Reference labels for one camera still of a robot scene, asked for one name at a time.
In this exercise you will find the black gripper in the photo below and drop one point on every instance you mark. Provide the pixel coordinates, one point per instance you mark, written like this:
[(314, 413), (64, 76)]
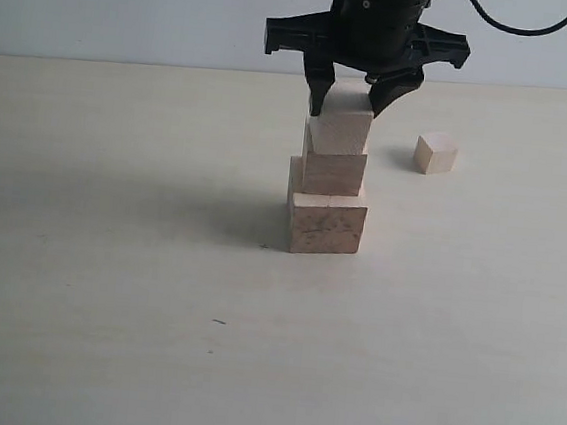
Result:
[(378, 37)]

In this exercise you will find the pale wooden cube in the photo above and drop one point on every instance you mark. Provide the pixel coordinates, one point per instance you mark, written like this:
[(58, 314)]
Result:
[(344, 121)]

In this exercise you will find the medium wooden cube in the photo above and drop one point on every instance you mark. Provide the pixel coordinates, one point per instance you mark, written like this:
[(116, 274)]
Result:
[(330, 174)]

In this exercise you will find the small wooden cube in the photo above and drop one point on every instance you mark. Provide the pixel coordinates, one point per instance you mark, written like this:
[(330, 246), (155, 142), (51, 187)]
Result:
[(435, 152)]

